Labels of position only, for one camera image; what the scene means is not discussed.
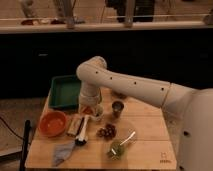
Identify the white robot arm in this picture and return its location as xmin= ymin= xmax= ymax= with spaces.
xmin=76 ymin=56 xmax=213 ymax=171

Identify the red bowl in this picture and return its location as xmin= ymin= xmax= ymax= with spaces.
xmin=38 ymin=111 xmax=67 ymax=137

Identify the dark brown bowl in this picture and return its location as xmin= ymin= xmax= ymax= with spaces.
xmin=112 ymin=91 xmax=127 ymax=99

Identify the wooden block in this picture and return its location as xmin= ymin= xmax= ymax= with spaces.
xmin=67 ymin=115 xmax=83 ymax=136

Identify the white cup with lime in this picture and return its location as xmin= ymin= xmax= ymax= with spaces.
xmin=91 ymin=106 xmax=103 ymax=122

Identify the green plastic tray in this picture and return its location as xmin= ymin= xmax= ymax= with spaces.
xmin=49 ymin=75 xmax=81 ymax=110

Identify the metal cup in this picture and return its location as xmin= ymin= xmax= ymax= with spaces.
xmin=112 ymin=101 xmax=124 ymax=118

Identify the bunch of red grapes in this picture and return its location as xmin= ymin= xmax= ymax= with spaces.
xmin=97 ymin=124 xmax=116 ymax=140

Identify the grey cloth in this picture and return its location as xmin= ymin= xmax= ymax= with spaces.
xmin=52 ymin=141 xmax=75 ymax=167

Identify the green glass dish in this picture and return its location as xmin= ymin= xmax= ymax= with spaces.
xmin=107 ymin=140 xmax=125 ymax=159

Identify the white spoon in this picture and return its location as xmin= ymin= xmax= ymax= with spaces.
xmin=119 ymin=131 xmax=136 ymax=146

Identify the black chair frame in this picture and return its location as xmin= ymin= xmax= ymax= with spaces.
xmin=19 ymin=120 xmax=31 ymax=171

